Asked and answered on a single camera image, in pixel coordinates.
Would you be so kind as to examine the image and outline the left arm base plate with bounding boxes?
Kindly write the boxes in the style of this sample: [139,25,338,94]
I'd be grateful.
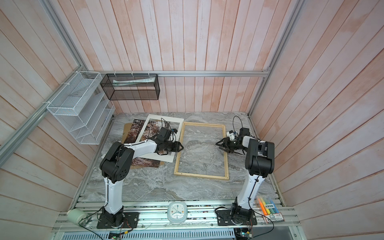
[97,212,140,229]

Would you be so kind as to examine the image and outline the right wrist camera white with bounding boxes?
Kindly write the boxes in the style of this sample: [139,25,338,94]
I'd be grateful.
[227,130,239,142]

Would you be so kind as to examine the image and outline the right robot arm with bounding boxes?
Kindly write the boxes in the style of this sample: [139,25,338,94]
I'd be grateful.
[216,128,275,224]

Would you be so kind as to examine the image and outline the paper in black basket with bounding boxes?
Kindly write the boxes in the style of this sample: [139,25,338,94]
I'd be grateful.
[113,77,156,87]

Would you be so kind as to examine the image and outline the black wire mesh basket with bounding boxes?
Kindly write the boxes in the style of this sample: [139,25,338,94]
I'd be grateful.
[101,73,161,101]

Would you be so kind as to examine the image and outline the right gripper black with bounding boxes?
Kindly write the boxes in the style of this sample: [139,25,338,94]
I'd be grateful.
[216,137,246,153]

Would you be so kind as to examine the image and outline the light wooden picture frame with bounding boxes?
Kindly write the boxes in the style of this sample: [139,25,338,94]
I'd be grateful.
[174,122,230,181]

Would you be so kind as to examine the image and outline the autumn forest photo print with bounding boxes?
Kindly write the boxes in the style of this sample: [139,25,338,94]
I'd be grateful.
[123,118,169,168]

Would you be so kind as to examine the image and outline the pack of coloured highlighters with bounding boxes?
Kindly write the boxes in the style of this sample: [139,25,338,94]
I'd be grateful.
[257,196,285,224]

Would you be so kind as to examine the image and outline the white wire mesh shelf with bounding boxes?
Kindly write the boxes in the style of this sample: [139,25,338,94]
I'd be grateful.
[47,71,115,145]

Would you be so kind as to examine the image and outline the white photo mat board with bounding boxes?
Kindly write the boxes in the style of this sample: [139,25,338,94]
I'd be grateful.
[136,114,184,163]

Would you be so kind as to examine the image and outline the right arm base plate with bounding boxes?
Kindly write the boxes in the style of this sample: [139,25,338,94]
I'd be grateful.
[215,208,258,226]

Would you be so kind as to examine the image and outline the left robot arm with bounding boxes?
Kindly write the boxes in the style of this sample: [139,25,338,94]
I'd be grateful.
[100,127,184,228]

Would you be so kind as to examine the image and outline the brown cardboard backing board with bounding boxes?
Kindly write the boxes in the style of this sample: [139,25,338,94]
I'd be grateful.
[121,119,165,169]

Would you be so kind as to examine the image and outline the white desk clock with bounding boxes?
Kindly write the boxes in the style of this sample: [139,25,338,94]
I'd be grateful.
[167,201,188,224]

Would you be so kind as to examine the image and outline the white tape roll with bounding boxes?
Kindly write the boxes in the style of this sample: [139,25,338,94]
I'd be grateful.
[67,209,89,225]

